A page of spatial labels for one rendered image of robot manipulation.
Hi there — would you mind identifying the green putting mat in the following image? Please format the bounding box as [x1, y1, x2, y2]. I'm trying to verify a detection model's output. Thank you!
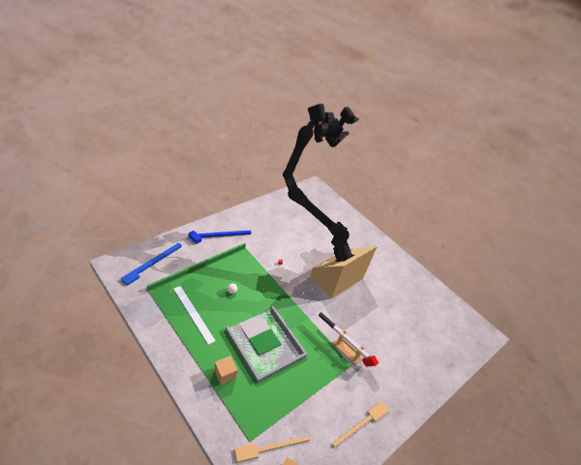
[148, 248, 351, 442]

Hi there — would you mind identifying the white flat strip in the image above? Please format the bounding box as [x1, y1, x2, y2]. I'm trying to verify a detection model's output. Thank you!
[174, 286, 216, 345]

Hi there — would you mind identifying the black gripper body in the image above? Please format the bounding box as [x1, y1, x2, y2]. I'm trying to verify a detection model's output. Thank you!
[325, 108, 355, 147]

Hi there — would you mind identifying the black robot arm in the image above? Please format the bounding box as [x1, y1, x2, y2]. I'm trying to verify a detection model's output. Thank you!
[283, 104, 354, 262]

